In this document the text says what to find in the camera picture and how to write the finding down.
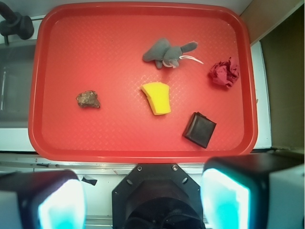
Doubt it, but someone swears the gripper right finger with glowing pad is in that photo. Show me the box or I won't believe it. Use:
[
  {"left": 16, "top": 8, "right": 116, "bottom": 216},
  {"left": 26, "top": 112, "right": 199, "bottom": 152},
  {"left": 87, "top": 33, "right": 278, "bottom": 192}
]
[{"left": 200, "top": 153, "right": 305, "bottom": 229}]

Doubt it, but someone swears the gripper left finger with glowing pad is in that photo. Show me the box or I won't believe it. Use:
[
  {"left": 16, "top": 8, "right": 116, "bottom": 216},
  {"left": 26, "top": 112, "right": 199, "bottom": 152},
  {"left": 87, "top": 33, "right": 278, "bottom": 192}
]
[{"left": 0, "top": 170, "right": 87, "bottom": 229}]

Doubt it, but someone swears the brown rough rock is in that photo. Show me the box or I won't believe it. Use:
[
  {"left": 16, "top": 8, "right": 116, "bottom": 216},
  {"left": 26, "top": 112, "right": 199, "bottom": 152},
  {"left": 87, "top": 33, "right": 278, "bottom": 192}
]
[{"left": 76, "top": 90, "right": 101, "bottom": 108}]

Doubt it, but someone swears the black leather square wallet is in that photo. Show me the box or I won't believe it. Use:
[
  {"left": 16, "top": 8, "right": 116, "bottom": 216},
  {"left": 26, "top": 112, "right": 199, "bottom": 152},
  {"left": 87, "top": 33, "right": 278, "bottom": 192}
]
[{"left": 183, "top": 112, "right": 216, "bottom": 148}]

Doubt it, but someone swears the crumpled dark red paper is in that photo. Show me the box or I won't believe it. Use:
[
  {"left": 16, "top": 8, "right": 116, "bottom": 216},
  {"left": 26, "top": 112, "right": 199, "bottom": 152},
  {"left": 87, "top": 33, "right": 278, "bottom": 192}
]
[{"left": 208, "top": 57, "right": 240, "bottom": 89}]

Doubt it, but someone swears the red plastic tray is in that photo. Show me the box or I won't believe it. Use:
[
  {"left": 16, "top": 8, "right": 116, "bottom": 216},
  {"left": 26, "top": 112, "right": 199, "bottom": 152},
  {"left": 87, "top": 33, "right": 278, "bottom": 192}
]
[{"left": 28, "top": 2, "right": 258, "bottom": 164}]

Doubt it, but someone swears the steel sink basin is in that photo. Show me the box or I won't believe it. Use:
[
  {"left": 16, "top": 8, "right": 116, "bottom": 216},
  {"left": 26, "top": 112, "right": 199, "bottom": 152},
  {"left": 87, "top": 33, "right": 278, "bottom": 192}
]
[{"left": 0, "top": 40, "right": 36, "bottom": 128}]

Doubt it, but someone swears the yellow sponge piece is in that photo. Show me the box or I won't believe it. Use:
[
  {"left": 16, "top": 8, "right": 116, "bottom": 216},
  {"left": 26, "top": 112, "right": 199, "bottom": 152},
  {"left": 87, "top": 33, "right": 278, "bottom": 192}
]
[{"left": 141, "top": 82, "right": 171, "bottom": 115}]

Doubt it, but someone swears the grey plush elephant toy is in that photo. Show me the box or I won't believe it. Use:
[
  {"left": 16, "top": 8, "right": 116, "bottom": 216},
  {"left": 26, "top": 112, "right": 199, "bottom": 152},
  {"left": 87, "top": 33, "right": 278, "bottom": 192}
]
[{"left": 142, "top": 38, "right": 203, "bottom": 69}]

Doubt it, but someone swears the black octagonal mount plate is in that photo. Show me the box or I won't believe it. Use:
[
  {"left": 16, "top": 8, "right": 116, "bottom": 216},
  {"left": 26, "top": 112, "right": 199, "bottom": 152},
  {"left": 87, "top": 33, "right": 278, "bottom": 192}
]
[{"left": 112, "top": 164, "right": 206, "bottom": 229}]

